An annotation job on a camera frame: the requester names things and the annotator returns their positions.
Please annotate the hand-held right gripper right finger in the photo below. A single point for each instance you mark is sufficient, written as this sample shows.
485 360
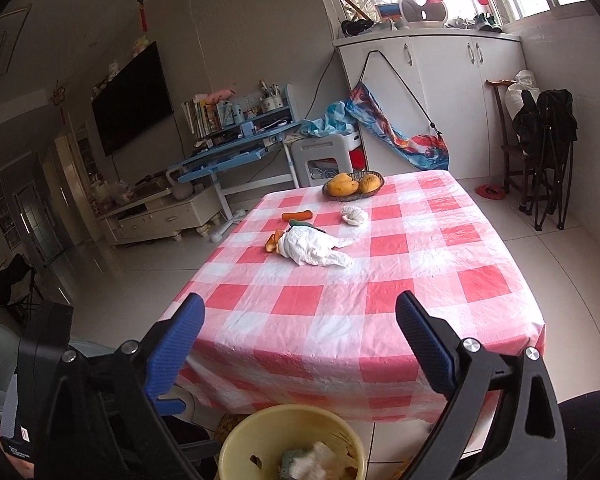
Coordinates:
425 350

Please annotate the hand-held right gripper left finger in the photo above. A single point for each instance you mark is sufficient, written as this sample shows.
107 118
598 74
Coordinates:
172 350

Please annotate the yellow plastic bin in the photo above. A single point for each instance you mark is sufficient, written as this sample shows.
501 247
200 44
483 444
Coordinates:
260 425

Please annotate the white tissue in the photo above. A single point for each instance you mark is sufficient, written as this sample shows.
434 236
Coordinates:
350 209
356 219

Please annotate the white plastic bag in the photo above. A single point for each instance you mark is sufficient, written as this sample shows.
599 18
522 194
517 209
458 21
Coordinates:
310 250

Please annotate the orange carrot piece rounded end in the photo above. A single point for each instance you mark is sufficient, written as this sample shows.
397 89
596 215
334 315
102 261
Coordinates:
297 215

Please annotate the small black folding chair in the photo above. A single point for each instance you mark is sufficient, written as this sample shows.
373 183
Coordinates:
15 285

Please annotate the pink checkered tablecloth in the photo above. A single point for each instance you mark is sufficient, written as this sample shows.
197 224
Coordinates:
380 285

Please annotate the cream television cabinet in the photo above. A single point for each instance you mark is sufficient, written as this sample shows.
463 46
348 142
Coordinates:
170 215

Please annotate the beige kettlebell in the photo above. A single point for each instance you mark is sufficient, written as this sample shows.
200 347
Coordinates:
180 187

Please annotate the dark woven fruit basket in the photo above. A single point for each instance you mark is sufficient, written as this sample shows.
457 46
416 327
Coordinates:
352 198

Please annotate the red slipper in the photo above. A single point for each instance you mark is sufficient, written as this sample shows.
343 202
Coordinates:
490 191

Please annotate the round speckled yellow mango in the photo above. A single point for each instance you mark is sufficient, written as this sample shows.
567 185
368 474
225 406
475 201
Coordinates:
369 185

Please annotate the long yellow mango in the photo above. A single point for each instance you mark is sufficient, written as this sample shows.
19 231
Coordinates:
342 186

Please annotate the person's dark trousers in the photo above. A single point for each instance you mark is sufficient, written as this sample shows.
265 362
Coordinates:
590 435

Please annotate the blue study desk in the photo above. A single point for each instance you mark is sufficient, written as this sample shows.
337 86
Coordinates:
220 160

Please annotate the colourful printed bag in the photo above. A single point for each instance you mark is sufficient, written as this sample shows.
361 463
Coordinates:
410 145

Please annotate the white storage box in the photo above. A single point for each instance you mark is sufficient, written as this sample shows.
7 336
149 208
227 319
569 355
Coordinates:
357 145

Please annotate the white plastic stool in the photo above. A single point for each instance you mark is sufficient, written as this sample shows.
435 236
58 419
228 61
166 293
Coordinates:
320 147

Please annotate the row of books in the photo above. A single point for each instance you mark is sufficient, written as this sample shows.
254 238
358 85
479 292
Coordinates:
197 117

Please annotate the black television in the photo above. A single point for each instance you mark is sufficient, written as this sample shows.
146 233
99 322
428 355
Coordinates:
130 105

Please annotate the dark wooden chair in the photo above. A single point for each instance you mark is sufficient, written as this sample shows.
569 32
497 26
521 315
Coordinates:
502 125

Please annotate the light blue cloth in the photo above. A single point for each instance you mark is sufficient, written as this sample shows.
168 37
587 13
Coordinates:
325 122

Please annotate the pink plush toy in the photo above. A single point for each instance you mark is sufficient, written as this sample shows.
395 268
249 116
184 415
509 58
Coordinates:
220 96

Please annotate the white pen holder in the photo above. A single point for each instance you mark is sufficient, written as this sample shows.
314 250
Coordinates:
271 105

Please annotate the white cabinet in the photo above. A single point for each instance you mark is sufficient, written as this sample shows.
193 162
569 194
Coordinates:
445 85

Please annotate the white stuffed bag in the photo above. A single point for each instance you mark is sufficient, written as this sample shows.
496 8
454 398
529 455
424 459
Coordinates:
522 85

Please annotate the red knot ornament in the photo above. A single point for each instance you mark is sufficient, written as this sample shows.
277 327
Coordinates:
142 10

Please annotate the white round appliance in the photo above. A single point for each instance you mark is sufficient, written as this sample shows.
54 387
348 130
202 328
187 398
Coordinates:
422 12

